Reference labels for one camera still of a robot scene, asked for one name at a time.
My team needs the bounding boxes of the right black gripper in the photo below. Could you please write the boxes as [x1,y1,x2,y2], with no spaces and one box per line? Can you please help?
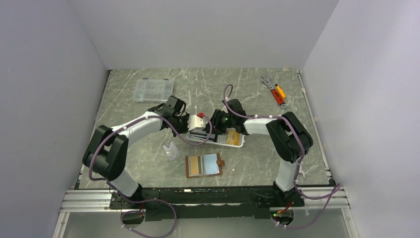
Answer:
[203,109,236,135]

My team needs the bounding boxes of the white plastic basket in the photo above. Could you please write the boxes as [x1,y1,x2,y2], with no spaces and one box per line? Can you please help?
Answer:
[186,128,245,148]

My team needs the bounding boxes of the white striped card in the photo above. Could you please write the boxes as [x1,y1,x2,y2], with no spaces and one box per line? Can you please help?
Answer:
[189,130,217,142]

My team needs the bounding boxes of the clear plastic card sleeve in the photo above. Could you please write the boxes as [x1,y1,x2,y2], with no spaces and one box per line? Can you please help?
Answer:
[163,141,181,161]

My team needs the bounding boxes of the gold credit card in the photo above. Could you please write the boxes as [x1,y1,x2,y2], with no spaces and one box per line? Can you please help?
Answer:
[188,156,204,177]

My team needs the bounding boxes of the brown leather card holder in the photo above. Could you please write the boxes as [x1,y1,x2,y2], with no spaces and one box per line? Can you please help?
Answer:
[185,153,225,179]

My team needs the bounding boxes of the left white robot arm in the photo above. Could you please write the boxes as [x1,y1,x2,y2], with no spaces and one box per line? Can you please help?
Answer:
[82,96,189,208]

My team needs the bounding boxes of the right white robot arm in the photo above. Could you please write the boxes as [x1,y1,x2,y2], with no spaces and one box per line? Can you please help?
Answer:
[204,99,314,206]

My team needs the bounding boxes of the clear plastic organizer box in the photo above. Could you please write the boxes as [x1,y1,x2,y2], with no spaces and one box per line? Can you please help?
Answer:
[133,78,174,103]

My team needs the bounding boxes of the red adjustable wrench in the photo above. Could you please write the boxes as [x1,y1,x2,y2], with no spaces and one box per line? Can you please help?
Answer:
[271,89,287,109]

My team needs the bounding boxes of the yellow handled screwdriver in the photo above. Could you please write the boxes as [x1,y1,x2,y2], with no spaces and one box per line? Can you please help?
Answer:
[275,83,286,99]

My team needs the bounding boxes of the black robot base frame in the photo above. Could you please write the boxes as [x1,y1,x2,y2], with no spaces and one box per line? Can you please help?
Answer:
[109,183,336,221]

